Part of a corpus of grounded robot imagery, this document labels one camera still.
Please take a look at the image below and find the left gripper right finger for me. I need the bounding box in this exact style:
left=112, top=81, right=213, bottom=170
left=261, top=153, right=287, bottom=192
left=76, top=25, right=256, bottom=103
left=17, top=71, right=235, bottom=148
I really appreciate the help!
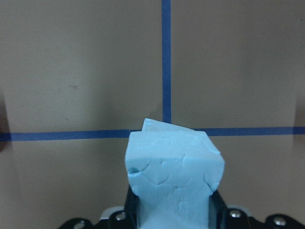
left=208, top=190, right=226, bottom=229

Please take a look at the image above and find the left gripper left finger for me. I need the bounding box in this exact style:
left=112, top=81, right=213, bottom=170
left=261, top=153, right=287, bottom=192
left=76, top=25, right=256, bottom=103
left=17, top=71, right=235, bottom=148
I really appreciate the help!
left=124, top=186, right=139, bottom=229

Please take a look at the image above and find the light blue foam block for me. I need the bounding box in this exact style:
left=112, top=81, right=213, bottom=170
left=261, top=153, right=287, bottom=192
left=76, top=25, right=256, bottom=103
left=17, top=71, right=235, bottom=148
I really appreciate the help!
left=142, top=118, right=195, bottom=133
left=125, top=131, right=224, bottom=229

